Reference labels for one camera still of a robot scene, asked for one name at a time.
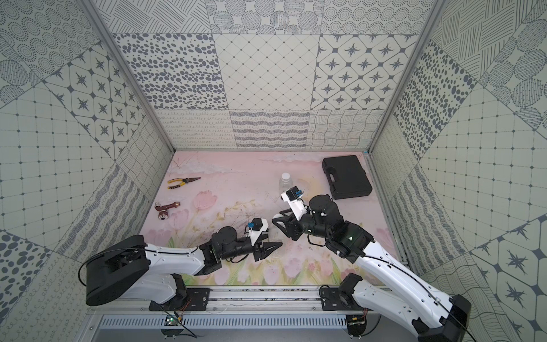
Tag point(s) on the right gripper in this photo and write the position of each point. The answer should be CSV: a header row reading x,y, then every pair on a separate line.
x,y
290,223

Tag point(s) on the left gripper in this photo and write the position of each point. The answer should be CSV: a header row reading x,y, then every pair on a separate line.
x,y
256,246

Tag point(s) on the short clear plastic bottle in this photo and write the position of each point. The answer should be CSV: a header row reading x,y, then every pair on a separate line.
x,y
285,182

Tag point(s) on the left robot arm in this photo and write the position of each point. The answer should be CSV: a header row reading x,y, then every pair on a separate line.
x,y
134,269

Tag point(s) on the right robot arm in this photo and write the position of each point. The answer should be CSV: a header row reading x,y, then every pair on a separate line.
x,y
359,247

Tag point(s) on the black plastic tool case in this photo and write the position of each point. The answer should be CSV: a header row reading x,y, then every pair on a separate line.
x,y
346,177

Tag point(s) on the floral pink table mat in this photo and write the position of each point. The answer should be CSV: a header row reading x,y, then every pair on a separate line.
x,y
234,188

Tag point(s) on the right controller board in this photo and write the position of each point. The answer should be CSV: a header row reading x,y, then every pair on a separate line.
x,y
356,325

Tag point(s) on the controller board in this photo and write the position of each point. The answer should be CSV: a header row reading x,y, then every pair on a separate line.
x,y
171,327
356,325

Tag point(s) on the left controller board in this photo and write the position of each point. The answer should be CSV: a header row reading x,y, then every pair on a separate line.
x,y
171,327

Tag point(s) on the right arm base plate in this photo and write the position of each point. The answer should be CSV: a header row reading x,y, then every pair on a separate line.
x,y
333,299

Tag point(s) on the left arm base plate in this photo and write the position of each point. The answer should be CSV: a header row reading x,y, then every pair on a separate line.
x,y
192,299

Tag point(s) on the aluminium mounting rail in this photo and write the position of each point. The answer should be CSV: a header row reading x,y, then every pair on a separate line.
x,y
282,299

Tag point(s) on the yellow handled pliers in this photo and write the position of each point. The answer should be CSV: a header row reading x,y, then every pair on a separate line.
x,y
179,182

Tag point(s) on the white slotted cable duct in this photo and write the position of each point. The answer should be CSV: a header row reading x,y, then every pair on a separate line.
x,y
225,321

